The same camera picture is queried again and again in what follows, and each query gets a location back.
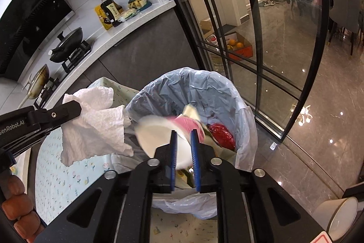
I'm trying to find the red plastic bag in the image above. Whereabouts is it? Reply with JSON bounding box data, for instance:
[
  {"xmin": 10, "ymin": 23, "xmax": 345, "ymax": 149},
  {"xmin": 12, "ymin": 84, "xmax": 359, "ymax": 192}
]
[{"xmin": 207, "ymin": 123, "xmax": 236, "ymax": 151}]

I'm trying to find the cardboard box of oranges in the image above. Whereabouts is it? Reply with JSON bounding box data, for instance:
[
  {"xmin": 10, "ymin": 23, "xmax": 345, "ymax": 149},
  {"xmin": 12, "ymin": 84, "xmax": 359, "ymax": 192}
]
[{"xmin": 205, "ymin": 31, "xmax": 253, "ymax": 62}]

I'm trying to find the white paper towel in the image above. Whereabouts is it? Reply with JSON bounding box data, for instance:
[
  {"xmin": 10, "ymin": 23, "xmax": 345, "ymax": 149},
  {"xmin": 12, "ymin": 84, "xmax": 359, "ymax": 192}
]
[{"xmin": 61, "ymin": 86, "xmax": 134, "ymax": 166}]

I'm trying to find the white pink wrapper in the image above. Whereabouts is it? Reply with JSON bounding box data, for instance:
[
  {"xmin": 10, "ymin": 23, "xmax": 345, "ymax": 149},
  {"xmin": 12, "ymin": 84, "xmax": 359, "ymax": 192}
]
[{"xmin": 134, "ymin": 105, "xmax": 206, "ymax": 170}]

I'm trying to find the black wok with lid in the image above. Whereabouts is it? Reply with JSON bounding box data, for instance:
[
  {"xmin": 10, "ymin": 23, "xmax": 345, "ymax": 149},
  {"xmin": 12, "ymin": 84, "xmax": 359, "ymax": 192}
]
[{"xmin": 48, "ymin": 27, "xmax": 83, "ymax": 63}]

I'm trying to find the trash bin with liner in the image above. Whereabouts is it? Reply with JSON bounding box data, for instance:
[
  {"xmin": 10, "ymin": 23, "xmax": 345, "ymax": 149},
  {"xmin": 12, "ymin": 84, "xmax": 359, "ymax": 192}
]
[{"xmin": 110, "ymin": 67, "xmax": 259, "ymax": 220}]

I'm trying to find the yellow seasoning packet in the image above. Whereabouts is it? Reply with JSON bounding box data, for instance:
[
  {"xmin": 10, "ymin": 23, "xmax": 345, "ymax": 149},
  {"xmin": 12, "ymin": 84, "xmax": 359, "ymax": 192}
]
[{"xmin": 94, "ymin": 5, "xmax": 114, "ymax": 30}]

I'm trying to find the black gas stove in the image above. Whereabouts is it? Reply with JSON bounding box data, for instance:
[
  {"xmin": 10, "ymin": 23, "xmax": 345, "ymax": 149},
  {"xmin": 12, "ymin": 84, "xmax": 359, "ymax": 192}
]
[{"xmin": 33, "ymin": 41, "xmax": 93, "ymax": 109}]

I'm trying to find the dark soy sauce bottle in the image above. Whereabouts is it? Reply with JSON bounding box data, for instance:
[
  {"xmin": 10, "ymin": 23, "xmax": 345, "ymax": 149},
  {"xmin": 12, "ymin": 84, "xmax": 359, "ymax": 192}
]
[{"xmin": 101, "ymin": 0, "xmax": 121, "ymax": 27}]

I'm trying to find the black range hood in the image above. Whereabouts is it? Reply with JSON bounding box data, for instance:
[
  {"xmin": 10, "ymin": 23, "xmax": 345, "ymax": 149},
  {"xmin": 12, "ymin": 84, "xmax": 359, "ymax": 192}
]
[{"xmin": 1, "ymin": 0, "xmax": 73, "ymax": 81}]

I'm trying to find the black framed glass door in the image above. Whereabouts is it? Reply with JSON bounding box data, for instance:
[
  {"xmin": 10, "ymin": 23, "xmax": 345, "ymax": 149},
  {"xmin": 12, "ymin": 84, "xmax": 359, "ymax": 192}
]
[{"xmin": 175, "ymin": 0, "xmax": 329, "ymax": 141}]

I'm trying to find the beige frying pan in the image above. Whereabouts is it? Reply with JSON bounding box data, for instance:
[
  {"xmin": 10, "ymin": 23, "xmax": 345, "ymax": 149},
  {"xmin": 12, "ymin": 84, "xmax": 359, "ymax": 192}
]
[{"xmin": 18, "ymin": 64, "xmax": 49, "ymax": 109}]

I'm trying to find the blue lidded condiment jar set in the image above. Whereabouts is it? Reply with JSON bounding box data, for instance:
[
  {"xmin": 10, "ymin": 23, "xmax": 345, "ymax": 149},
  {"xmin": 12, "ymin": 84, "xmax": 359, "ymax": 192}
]
[{"xmin": 128, "ymin": 0, "xmax": 152, "ymax": 11}]

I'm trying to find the floral tablecloth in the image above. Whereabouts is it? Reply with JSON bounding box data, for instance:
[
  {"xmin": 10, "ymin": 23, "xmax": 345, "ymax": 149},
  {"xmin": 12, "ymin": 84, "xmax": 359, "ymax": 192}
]
[{"xmin": 10, "ymin": 76, "xmax": 220, "ymax": 243}]

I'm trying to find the white kitchen countertop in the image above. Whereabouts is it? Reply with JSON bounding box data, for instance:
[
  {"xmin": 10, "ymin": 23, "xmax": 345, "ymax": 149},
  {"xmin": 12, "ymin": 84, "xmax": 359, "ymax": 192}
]
[{"xmin": 1, "ymin": 1, "xmax": 175, "ymax": 114}]

